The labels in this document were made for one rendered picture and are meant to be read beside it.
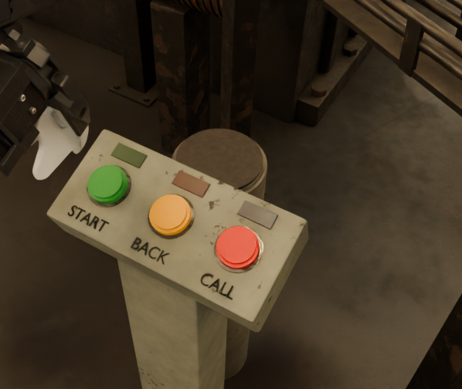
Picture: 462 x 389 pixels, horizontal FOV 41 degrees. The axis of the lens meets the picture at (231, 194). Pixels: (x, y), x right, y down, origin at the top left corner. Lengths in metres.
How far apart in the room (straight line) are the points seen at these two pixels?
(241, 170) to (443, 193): 0.84
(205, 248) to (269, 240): 0.06
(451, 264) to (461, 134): 0.42
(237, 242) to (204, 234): 0.04
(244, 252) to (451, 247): 0.90
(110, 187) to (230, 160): 0.20
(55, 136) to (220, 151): 0.32
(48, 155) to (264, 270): 0.22
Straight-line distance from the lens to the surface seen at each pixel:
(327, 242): 1.35
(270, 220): 0.58
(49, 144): 0.48
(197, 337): 0.69
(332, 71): 1.66
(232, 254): 0.56
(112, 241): 0.60
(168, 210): 0.59
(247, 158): 0.76
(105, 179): 0.62
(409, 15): 0.66
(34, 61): 0.42
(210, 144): 0.78
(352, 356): 1.21
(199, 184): 0.60
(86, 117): 0.48
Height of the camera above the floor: 1.06
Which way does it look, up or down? 49 degrees down
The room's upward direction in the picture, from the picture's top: 3 degrees clockwise
